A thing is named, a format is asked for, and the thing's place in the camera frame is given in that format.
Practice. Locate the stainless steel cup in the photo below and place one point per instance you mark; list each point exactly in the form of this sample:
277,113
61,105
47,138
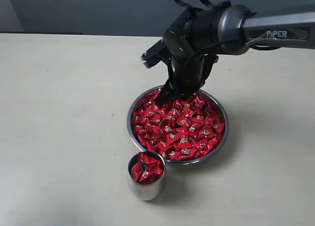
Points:
150,191

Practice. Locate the pile of red wrapped candies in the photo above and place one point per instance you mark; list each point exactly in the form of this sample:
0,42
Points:
180,130

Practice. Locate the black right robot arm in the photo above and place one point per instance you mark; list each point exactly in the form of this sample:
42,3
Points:
196,41

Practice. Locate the steel bowl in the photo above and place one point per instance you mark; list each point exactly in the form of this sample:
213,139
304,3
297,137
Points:
203,94

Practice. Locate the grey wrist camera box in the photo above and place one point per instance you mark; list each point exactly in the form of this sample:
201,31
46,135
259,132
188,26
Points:
155,54

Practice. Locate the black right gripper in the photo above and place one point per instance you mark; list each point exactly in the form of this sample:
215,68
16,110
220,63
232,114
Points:
186,77

